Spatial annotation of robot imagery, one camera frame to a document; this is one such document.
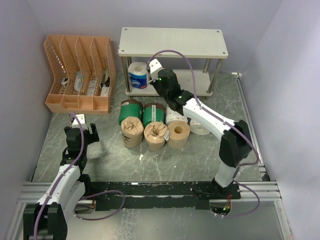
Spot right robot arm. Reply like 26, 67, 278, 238
149, 68, 252, 199

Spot brown paper roll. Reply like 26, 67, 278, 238
121, 116, 144, 148
143, 121, 168, 151

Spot green wrapped roll right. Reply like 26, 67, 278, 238
142, 102, 165, 128

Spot green wrapped roll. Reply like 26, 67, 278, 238
142, 102, 165, 128
118, 99, 143, 125

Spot bare tan paper roll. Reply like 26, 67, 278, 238
167, 120, 190, 149

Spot plastic white blue roll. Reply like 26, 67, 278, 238
128, 62, 148, 89

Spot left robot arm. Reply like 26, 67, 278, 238
23, 112, 100, 240

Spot white dotted roll right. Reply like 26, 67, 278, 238
189, 119, 211, 136

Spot papers in organizer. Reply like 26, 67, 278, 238
60, 69, 111, 97

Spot white wall clip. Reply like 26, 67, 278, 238
231, 72, 243, 79

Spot white dotted roll left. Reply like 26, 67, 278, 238
165, 106, 188, 126

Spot white two-tier shelf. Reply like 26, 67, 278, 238
118, 27, 229, 98

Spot orange plastic file organizer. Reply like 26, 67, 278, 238
44, 34, 117, 115

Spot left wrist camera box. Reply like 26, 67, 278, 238
71, 114, 88, 130

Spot green wrapped roll left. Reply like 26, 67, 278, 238
118, 99, 143, 125

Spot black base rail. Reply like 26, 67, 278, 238
87, 181, 241, 211

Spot white dotted roll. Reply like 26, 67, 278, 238
165, 106, 188, 126
189, 119, 211, 136

